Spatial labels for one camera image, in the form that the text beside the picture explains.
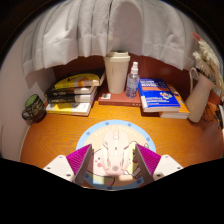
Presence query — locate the cream travel cup with lid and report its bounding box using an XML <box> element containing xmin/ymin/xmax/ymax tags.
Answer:
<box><xmin>103</xmin><ymin>50</ymin><xmax>131</xmax><ymax>95</ymax></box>

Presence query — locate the white curtain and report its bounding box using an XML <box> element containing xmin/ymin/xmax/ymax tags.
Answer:
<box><xmin>21</xmin><ymin>0</ymin><xmax>208</xmax><ymax>78</ymax></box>

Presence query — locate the orange book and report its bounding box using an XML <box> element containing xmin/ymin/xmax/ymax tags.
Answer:
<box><xmin>159</xmin><ymin>83</ymin><xmax>191</xmax><ymax>120</ymax></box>

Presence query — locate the yellow and white book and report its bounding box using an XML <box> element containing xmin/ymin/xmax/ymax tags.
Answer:
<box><xmin>45</xmin><ymin>99</ymin><xmax>94</xmax><ymax>117</ymax></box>

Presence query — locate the clear spray bottle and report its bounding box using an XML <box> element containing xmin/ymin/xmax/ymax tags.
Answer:
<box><xmin>125</xmin><ymin>61</ymin><xmax>141</xmax><ymax>100</ymax></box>

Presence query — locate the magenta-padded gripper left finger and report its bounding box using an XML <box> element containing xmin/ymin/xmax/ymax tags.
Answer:
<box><xmin>42</xmin><ymin>143</ymin><xmax>94</xmax><ymax>186</ymax></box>

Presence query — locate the pink computer mouse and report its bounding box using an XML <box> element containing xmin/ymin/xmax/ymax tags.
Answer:
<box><xmin>100</xmin><ymin>130</ymin><xmax>129</xmax><ymax>177</ymax></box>

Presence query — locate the round cartoon print mouse pad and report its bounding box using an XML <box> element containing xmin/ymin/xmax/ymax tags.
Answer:
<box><xmin>75</xmin><ymin>119</ymin><xmax>157</xmax><ymax>191</ymax></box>

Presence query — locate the dark mug with green inside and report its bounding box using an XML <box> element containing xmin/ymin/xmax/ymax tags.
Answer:
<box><xmin>21</xmin><ymin>93</ymin><xmax>48</xmax><ymax>124</ymax></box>

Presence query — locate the yellow and black cover book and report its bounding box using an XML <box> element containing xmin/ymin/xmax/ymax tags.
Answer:
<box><xmin>54</xmin><ymin>68</ymin><xmax>106</xmax><ymax>90</ymax></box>

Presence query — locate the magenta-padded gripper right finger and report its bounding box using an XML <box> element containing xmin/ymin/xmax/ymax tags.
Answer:
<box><xmin>134</xmin><ymin>143</ymin><xmax>184</xmax><ymax>185</ymax></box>

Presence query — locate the blue book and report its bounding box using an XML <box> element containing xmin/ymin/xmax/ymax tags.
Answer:
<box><xmin>138</xmin><ymin>78</ymin><xmax>182</xmax><ymax>113</ymax></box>

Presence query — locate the red-brown book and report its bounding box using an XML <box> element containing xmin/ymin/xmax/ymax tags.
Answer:
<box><xmin>97</xmin><ymin>81</ymin><xmax>142</xmax><ymax>107</ymax></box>

